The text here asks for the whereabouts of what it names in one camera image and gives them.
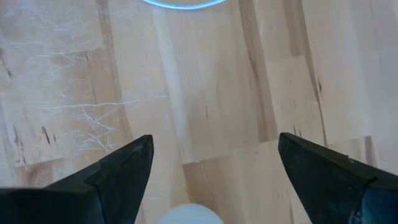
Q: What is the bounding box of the white lightbulb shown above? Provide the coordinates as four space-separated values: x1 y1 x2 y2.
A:
158 203 225 224

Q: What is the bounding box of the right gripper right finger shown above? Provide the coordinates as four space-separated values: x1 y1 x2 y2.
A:
277 131 398 224

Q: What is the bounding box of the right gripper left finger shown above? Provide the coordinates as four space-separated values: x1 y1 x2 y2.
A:
0 134 155 224

